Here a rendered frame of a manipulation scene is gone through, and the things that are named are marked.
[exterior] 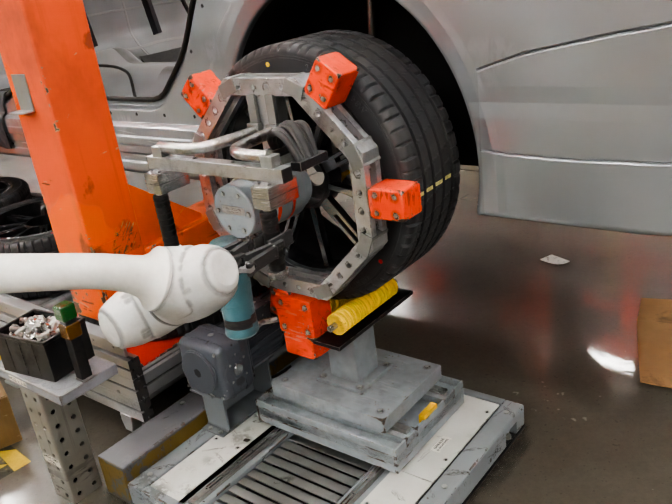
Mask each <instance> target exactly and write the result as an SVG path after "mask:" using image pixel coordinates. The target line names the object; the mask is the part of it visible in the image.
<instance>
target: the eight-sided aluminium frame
mask: <svg viewBox="0 0 672 504"><path fill-rule="evenodd" d="M309 74H310V73H305V72H300V73H250V72H248V73H240V74H237V75H233V76H230V77H226V78H223V80H222V82H221V84H220V85H219V86H218V90H217V92H216V94H215V96H214V98H213V100H212V102H211V104H210V106H209V108H208V110H207V112H206V114H205V116H204V118H203V120H202V121H201V123H200V125H199V127H198V129H197V131H196V132H195V133H194V137H193V139H192V143H194V142H201V141H206V140H210V139H214V138H217V137H220V136H223V135H224V133H225V132H226V130H227V128H228V126H229V124H230V122H231V121H232V119H233V117H234V115H235V113H236V112H237V110H238V108H239V106H240V104H241V102H242V101H243V99H244V97H245V96H246V94H255V96H264V95H265V94H273V95H274V96H292V97H293V98H294V99H295V100H296V101H297V102H298V104H299V105H300V106H301V107H302V108H303V109H304V110H305V111H306V113H307V114H308V115H309V116H310V117H311V118H312V119H313V120H314V122H315V123H316V124H317V125H318V126H319V127H320V128H321V129H322V131H323V132H324V133H325V134H326V135H327V136H328V137H329V138H330V140H331V141H332V142H333V143H334V144H335V145H336V146H337V147H338V149H339V150H340V151H341V152H342V153H343V154H344V155H345V156H346V158H347V159H348V161H349V168H350V176H351V184H352V192H353V200H354V209H355V217H356V225H357V233H358V243H357V244H356V245H355V246H354V247H353V248H352V249H351V251H350V252H349V253H348V254H347V255H346V256H345V257H344V259H343V260H342V261H341V262H340V263H339V264H338V265H337V266H336V268H335V269H334V270H333V271H332V272H331V273H330V274H325V273H320V272H315V271H310V270H305V269H301V268H296V267H291V266H288V269H289V276H288V277H287V278H285V279H282V280H271V279H269V277H268V269H269V266H268V265H266V266H265V267H263V268H262V269H260V270H259V271H257V272H256V273H255V274H254V276H253V278H254V279H256V280H257V281H258V282H259V283H260V285H262V286H266V287H267V288H270V286H273V287H275V288H277V289H280V290H284V291H288V292H292V293H296V294H301V295H305V296H309V297H314V298H317V299H318V300H320V299H322V300H326V301H328V300H329V299H331V298H332V297H334V296H335V295H337V294H338V293H340V292H341V291H342V290H343V289H344V288H345V287H347V286H348V284H349V283H350V282H351V281H352V280H353V278H354V277H355V276H356V275H357V274H358V273H359V272H360V271H361V270H362V269H363V268H364V267H365V266H366V264H367V263H368V262H369V261H370V260H371V259H372V258H373V257H374V256H375V255H376V254H377V253H378V252H379V251H380V250H381V249H383V247H384V245H385V244H386V243H387V242H388V234H387V233H388V228H387V225H386V220H381V219H374V218H371V216H370V208H369V200H368V191H367V190H368V188H369V187H371V186H373V185H375V184H377V183H378V182H380V181H382V178H381V168H380V159H381V157H380V155H379V149H378V145H377V144H376V143H375V142H374V141H373V139H372V137H371V136H369V135H368V134H367V133H366V132H365V131H364V130H363V129H362V128H361V126H360V125H359V124H358V123H357V122H356V121H355V120H354V119H353V118H352V116H351V115H350V114H349V113H348V112H347V111H346V110H345V109H344V108H343V106H342V105H341V104H338V105H336V106H333V107H330V108H328V109H324V108H322V107H321V106H320V105H319V104H318V103H317V102H315V101H314V100H313V99H312V98H311V97H310V96H309V95H307V94H306V93H305V92H304V87H305V84H306V82H307V79H308V77H309ZM195 157H204V158H214V159H223V154H222V149H218V150H215V151H211V152H207V153H202V154H195ZM199 178H200V183H201V188H202V193H203V198H204V202H205V207H206V212H205V213H206V215H207V217H208V222H209V223H210V224H211V226H212V228H213V230H214V231H216V232H217V233H218V234H219V235H220V236H225V235H231V234H230V233H229V232H227V231H226V230H225V228H224V227H223V226H222V225H221V223H220V221H219V219H218V217H217V215H216V211H215V205H214V200H215V195H216V192H217V190H218V189H219V188H220V187H222V186H223V185H226V184H228V180H227V177H219V176H210V175H201V174H199Z"/></svg>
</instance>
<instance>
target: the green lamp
mask: <svg viewBox="0 0 672 504"><path fill-rule="evenodd" d="M52 308H53V312H54V315H55V318H56V320H58V321H61V322H63V323H66V322H68V321H70V320H72V319H74V318H76V317H77V316H78V315H77V311H76V308H75V304H74V303H73V302H70V301H67V300H64V301H62V302H60V303H58V304H56V305H54V306H53V307H52Z"/></svg>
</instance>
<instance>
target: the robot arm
mask: <svg viewBox="0 0 672 504"><path fill-rule="evenodd" d="M292 243H294V241H293V234H292V230H291V229H288V230H286V231H284V232H282V233H280V234H279V235H277V236H275V237H273V238H271V239H269V240H267V244H266V245H265V243H264V237H263V233H261V234H259V235H257V236H255V237H253V238H252V240H251V236H246V240H245V241H243V239H239V240H237V241H234V242H232V243H230V244H228V245H226V246H224V247H219V246H216V245H210V244H200V245H196V246H193V245H186V246H169V247H162V246H157V247H155V248H154V249H152V250H151V252H149V253H148V254H145V255H124V254H107V253H29V254H0V294H2V293H21V292H40V291H59V290H80V289H99V290H112V291H118V292H116V293H115V294H114V295H113V296H112V297H110V298H109V299H108V300H107V301H106V302H105V303H104V304H103V306H102V307H101V308H100V310H99V312H98V319H99V325H100V328H101V331H102V333H103V334H104V336H105V337H106V339H107V340H108V341H109V342H110V343H112V344H113V345H114V346H116V347H117V348H120V349H124V348H131V347H136V346H139V345H143V344H146V343H148V342H150V341H152V340H154V339H157V338H161V337H163V336H164V335H166V334H168V333H170V332H171V331H173V330H174V329H176V328H177V327H179V326H181V325H183V324H185V323H191V322H194V321H197V320H200V319H203V318H205V317H207V316H209V315H211V314H213V313H215V312H216V311H218V310H220V309H221V308H222V307H223V306H225V305H226V304H227V303H228V302H229V301H230V300H231V299H232V297H233V296H234V294H235V293H236V291H237V288H238V280H239V275H240V274H241V273H247V275H248V277H252V276H254V274H255V273H256V272H257V271H259V270H260V269H262V268H263V267H265V266H266V265H268V264H269V263H271V262H273V261H274V260H276V259H277V258H279V253H278V251H280V250H281V249H283V248H285V247H287V246H288V245H290V244H292ZM237 245H238V246H237ZM253 248H254V250H253Z"/></svg>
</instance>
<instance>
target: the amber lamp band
mask: <svg viewBox="0 0 672 504"><path fill-rule="evenodd" d="M58 328H59V331H60V334H61V337H62V338H64V339H66V340H69V341H72V340H73V339H75V338H77V337H79V336H81V335H82V334H83V332H82V328H81V325H80V322H79V321H78V320H76V322H74V323H72V324H70V325H68V326H64V325H62V324H58Z"/></svg>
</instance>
